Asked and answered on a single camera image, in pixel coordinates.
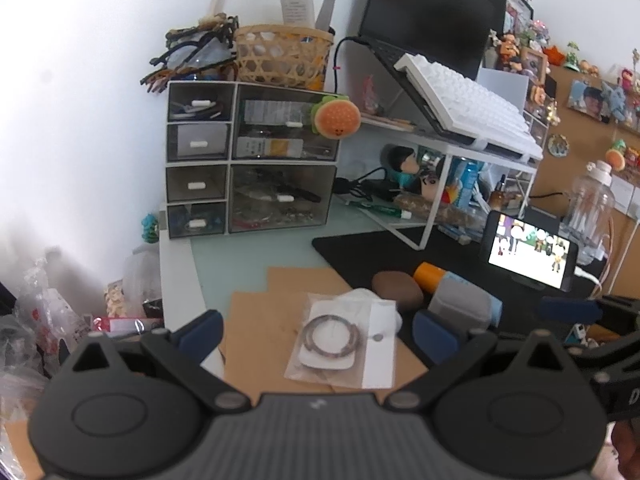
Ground brown oval stone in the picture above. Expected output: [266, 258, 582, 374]
[372, 271, 425, 312]

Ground blue packet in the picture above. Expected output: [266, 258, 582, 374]
[457, 160, 484, 207]

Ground clear snack bag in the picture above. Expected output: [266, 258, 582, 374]
[395, 192, 489, 235]

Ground small clear drawer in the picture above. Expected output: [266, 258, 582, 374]
[167, 202, 227, 238]
[166, 165, 228, 202]
[169, 82, 235, 122]
[167, 122, 232, 162]

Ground black smartphone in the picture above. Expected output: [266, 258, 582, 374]
[480, 210, 580, 292]

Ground black charging cable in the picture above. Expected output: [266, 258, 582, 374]
[332, 35, 372, 97]

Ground white metal shelf riser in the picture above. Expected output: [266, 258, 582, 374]
[360, 115, 543, 251]

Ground black white cord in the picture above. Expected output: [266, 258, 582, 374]
[170, 100, 222, 120]

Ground clear bag with metal ring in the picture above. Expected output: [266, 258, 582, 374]
[284, 297, 399, 391]

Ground white tissue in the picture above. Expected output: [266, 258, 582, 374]
[334, 287, 404, 332]

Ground grey translucent small box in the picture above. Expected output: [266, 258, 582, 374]
[429, 277, 493, 330]

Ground grey nail file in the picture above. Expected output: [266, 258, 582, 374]
[315, 0, 336, 32]

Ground small red-zip plastic bag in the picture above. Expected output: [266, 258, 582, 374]
[366, 75, 387, 112]

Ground row of small figurines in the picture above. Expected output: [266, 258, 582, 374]
[487, 0, 640, 93]

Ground woven bamboo basket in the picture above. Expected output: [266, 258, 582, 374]
[234, 24, 335, 92]

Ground black laptop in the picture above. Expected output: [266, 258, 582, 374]
[359, 0, 543, 161]

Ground hamburger plush toy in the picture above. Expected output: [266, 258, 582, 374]
[311, 96, 362, 139]

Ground brown dropper bottle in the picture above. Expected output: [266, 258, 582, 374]
[489, 175, 507, 211]

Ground black hair claw clip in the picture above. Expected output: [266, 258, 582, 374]
[150, 16, 236, 68]

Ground tortoiseshell hair claw clip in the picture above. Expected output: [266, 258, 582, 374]
[140, 57, 236, 95]

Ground printed photo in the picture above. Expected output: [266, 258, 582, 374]
[567, 80, 610, 122]

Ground clear water bottle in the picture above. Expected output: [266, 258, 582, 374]
[565, 160, 619, 257]

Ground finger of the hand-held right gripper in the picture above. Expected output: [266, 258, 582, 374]
[569, 332, 640, 375]
[540, 296, 640, 335]

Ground cork board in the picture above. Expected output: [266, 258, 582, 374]
[530, 65, 640, 216]

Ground pile of plastic bags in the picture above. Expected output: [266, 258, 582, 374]
[0, 245, 166, 391]

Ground small burger plush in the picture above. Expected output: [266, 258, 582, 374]
[606, 140, 629, 172]

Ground clear blue hair claw clip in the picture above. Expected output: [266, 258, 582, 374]
[172, 40, 233, 73]

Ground white printed tube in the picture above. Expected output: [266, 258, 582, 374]
[280, 0, 315, 27]

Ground white drawer organizer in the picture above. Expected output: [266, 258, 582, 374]
[164, 79, 342, 240]

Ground white yellow box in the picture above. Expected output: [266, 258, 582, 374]
[237, 137, 306, 157]

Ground wooden chopsticks pack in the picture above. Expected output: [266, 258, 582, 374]
[362, 116, 417, 129]

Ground tangled black cables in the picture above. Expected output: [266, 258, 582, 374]
[334, 167, 402, 202]

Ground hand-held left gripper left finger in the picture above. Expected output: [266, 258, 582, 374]
[65, 309, 252, 416]

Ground red white package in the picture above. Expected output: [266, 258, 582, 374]
[92, 316, 164, 336]

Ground white cable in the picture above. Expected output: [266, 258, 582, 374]
[575, 220, 632, 287]

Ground black desk mat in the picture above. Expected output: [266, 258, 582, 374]
[312, 227, 601, 358]

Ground cartoon boy doll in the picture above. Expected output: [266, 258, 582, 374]
[382, 145, 441, 197]

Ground brown cardboard sheet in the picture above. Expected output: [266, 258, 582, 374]
[220, 266, 432, 402]

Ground large clear drawer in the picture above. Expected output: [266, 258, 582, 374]
[229, 164, 336, 233]
[234, 85, 341, 162]

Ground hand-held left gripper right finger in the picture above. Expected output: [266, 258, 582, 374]
[385, 309, 577, 415]

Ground green toothpaste tube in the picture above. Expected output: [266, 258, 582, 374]
[347, 200, 414, 220]

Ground white keyboard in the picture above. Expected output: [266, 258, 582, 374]
[394, 52, 544, 159]

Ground orange capped tube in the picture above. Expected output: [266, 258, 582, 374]
[412, 261, 503, 325]

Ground wooden picture frame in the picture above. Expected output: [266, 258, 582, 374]
[520, 47, 549, 87]

